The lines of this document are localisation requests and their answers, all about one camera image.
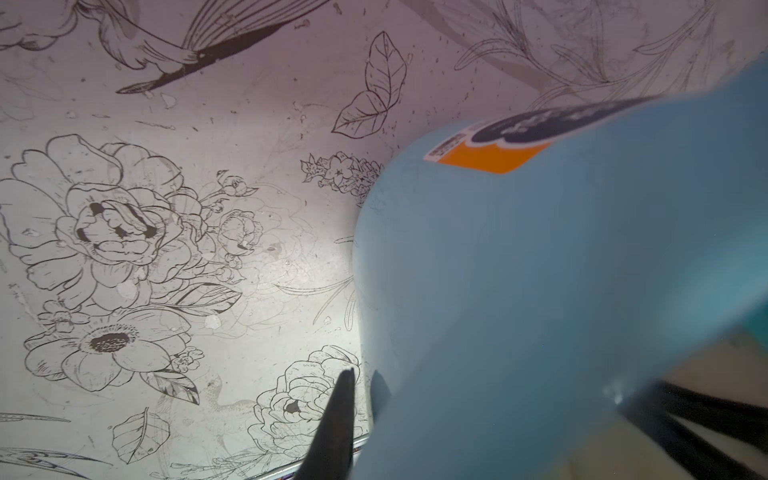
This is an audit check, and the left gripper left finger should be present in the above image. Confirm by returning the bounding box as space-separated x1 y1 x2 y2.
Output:
294 369 356 480

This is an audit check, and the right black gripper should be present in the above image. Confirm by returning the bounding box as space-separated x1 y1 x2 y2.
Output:
617 380 767 479

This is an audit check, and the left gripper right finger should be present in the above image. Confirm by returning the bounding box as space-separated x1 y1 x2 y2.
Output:
369 370 392 420

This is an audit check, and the blue bucket white handle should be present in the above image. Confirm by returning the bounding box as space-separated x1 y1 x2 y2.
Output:
352 61 767 479

